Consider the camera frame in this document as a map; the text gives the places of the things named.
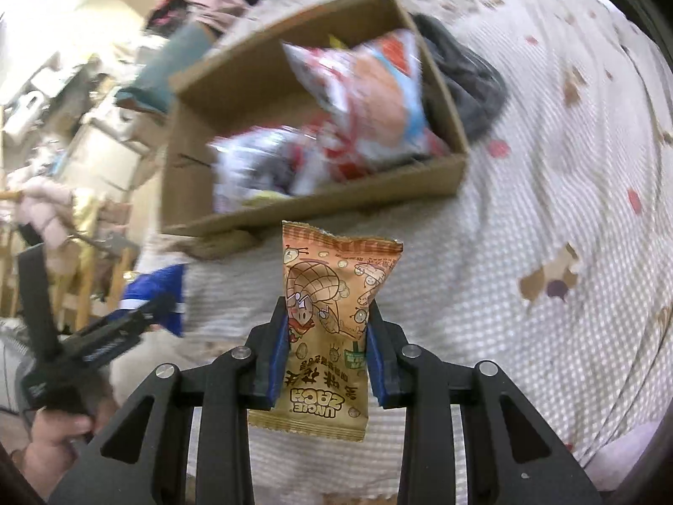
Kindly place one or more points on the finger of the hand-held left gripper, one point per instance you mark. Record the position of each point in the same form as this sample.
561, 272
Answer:
39, 305
121, 334

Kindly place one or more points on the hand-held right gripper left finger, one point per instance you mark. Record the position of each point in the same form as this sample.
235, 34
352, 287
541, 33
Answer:
278, 357

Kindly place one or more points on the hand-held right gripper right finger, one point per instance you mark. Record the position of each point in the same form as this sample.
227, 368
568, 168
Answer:
376, 368

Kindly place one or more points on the orange peanut packet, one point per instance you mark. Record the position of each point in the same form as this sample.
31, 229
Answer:
326, 284

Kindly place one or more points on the brown cardboard box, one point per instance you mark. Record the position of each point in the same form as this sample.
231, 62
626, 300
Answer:
336, 200

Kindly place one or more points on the light blue cracker bag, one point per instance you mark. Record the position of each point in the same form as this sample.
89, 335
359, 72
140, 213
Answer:
378, 100

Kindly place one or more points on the person's left hand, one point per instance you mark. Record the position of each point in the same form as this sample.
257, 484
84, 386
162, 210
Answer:
52, 447

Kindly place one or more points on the yellow garment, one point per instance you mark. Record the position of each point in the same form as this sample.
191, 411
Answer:
84, 215

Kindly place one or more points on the pink puffy jacket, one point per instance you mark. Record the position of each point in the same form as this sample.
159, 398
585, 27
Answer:
47, 205

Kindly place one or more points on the blue white snack packet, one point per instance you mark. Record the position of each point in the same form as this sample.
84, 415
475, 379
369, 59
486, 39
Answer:
252, 163

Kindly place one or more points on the pink pillow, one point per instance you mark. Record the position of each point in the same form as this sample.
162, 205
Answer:
620, 452

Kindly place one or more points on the teal cushion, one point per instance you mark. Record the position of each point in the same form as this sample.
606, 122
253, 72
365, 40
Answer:
168, 73

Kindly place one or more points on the checked printed bed sheet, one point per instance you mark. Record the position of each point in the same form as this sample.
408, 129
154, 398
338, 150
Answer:
552, 168

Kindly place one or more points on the grey striped cloth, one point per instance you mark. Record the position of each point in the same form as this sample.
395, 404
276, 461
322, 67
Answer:
468, 84

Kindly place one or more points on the dark clothes pile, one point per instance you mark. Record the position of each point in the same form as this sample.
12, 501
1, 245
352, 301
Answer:
168, 13

